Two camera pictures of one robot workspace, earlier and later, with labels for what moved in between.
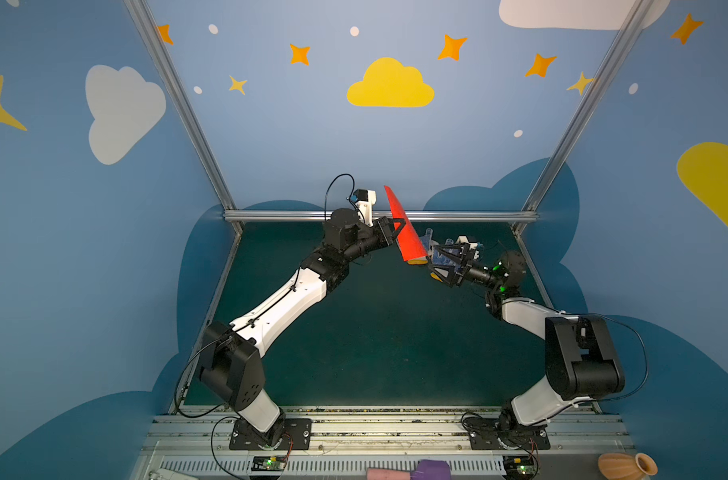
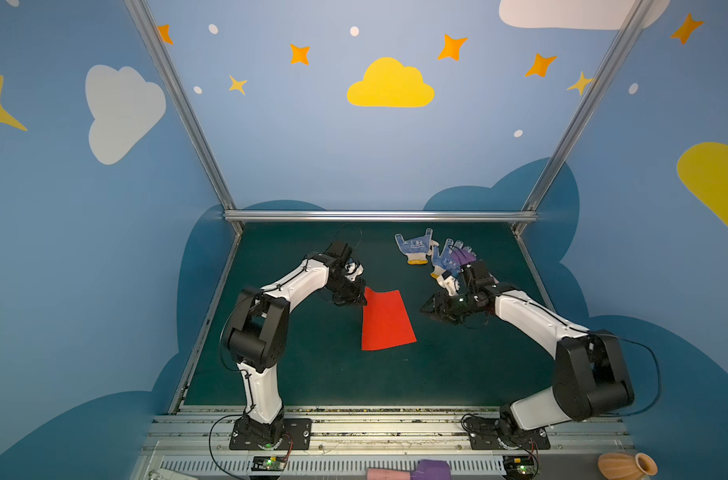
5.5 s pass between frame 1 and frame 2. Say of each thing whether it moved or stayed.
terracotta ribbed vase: stayed
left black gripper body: moved
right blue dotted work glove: stayed
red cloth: moved
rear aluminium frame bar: stayed
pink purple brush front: stayed
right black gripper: moved
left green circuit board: stayed
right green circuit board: stayed
